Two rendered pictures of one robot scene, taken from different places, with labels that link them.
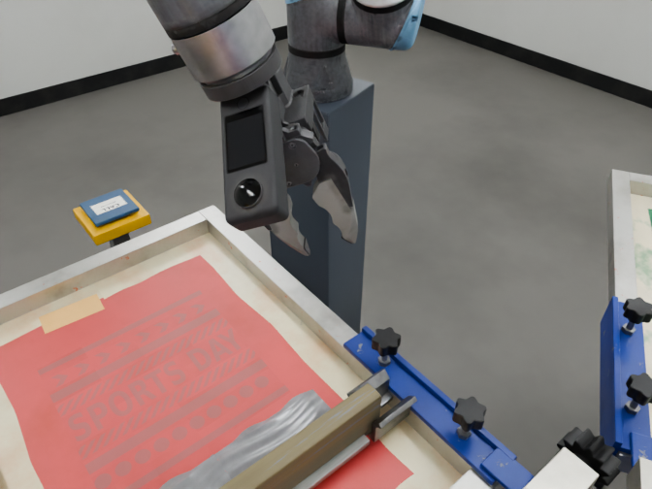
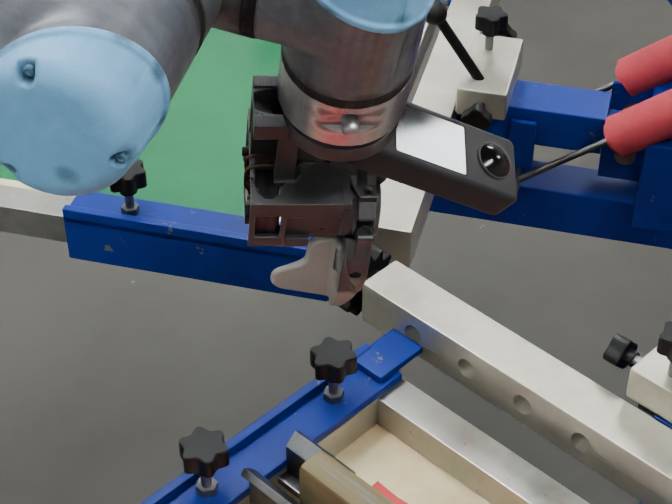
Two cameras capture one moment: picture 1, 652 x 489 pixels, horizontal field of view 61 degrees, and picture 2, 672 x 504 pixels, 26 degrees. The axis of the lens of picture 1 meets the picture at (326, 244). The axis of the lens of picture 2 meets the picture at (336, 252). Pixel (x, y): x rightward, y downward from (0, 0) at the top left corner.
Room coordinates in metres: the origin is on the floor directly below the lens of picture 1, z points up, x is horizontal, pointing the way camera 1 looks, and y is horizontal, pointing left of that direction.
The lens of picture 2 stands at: (0.53, 0.77, 1.99)
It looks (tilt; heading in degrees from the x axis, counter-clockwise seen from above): 40 degrees down; 263
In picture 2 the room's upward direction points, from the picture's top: straight up
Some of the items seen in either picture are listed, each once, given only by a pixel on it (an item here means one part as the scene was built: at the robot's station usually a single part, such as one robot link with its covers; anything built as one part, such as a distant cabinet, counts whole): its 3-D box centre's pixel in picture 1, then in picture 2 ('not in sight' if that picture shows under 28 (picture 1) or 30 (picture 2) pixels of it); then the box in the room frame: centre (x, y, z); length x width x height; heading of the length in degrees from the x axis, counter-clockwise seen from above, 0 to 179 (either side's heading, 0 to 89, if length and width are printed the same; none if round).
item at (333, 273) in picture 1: (319, 289); not in sight; (1.12, 0.02, 0.60); 0.18 x 0.18 x 1.20; 56
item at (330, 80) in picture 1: (316, 64); not in sight; (1.12, 0.02, 1.25); 0.15 x 0.15 x 0.10
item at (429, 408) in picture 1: (419, 406); (273, 461); (0.49, -0.14, 0.98); 0.30 x 0.05 x 0.07; 39
